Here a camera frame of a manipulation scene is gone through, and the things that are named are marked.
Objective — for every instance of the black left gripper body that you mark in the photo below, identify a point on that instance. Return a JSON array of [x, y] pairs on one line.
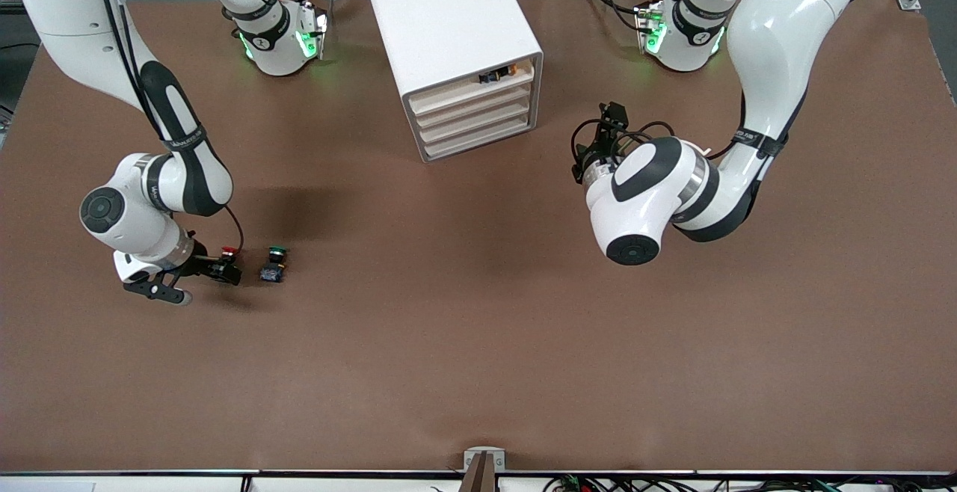
[[602, 146]]

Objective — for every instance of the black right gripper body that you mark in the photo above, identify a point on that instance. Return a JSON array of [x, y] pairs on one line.
[[202, 265]]

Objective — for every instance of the red push button switch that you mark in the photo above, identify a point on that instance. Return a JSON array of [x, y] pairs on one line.
[[230, 252]]

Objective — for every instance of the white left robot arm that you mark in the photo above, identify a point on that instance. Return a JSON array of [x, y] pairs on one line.
[[658, 193]]

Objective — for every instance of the silver arm base connector panel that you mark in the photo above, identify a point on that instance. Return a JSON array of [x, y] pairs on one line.
[[649, 28], [312, 28]]

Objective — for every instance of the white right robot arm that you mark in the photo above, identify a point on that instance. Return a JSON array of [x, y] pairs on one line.
[[142, 223]]

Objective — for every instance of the brown table mat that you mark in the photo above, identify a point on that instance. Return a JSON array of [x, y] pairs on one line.
[[478, 327]]

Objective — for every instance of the tapered metal bar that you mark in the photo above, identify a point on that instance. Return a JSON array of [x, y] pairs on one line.
[[480, 477]]

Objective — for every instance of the green push button switch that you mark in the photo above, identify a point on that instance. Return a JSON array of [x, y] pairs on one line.
[[271, 273]]

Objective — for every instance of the orange and black switch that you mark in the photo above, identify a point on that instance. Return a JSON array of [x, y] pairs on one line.
[[495, 75]]

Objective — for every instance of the white table edge rail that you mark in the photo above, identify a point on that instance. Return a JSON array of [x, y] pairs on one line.
[[149, 484]]

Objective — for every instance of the grey metal bracket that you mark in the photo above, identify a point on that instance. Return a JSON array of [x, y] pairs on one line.
[[484, 451]]

